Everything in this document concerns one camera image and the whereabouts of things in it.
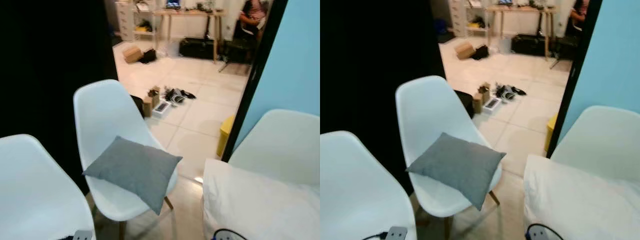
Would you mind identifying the plain white pillow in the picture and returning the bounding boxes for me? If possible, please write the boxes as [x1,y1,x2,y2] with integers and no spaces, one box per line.
[202,159,321,240]
[522,154,640,240]

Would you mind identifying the grey square pillow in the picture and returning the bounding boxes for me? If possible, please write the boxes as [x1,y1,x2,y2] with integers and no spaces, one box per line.
[82,135,183,216]
[406,132,507,211]

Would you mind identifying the black door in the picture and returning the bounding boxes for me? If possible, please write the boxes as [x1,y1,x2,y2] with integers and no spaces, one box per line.
[0,0,119,193]
[320,0,447,197]

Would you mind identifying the yellow box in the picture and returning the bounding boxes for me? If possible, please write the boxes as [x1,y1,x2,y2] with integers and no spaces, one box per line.
[544,112,559,152]
[216,115,236,158]

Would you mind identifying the square black case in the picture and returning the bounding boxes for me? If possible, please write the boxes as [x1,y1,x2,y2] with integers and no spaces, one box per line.
[555,36,581,61]
[222,39,253,65]

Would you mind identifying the seated person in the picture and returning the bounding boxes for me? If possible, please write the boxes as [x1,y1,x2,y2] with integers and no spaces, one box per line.
[239,0,268,38]
[570,0,591,36]

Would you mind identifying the long black case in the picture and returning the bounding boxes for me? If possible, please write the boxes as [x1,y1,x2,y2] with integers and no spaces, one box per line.
[179,37,217,61]
[511,34,548,57]

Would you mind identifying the black backpack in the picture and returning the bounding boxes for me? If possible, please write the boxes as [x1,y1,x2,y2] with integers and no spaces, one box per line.
[131,95,146,118]
[454,90,475,119]

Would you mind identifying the brown cardboard box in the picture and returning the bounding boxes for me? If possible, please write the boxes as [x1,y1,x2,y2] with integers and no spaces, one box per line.
[454,41,476,61]
[123,46,143,64]

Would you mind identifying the wooden desk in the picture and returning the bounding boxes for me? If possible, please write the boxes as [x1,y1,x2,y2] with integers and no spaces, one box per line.
[152,7,226,63]
[485,4,557,60]

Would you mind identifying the white drawer unit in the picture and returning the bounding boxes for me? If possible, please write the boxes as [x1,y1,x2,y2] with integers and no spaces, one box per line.
[447,0,468,38]
[115,0,136,42]

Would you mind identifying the white shelf rack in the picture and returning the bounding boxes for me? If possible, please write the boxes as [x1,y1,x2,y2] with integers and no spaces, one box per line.
[465,0,488,38]
[132,0,157,42]

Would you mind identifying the black door frame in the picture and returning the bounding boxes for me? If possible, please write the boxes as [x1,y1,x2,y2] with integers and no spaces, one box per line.
[546,0,603,159]
[221,0,289,162]

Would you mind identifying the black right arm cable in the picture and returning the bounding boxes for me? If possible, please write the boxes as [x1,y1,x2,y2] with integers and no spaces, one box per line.
[214,228,248,240]
[525,223,564,240]

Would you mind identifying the black cable pile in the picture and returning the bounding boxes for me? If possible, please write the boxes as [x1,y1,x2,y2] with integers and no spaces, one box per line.
[164,87,197,105]
[495,83,527,101]

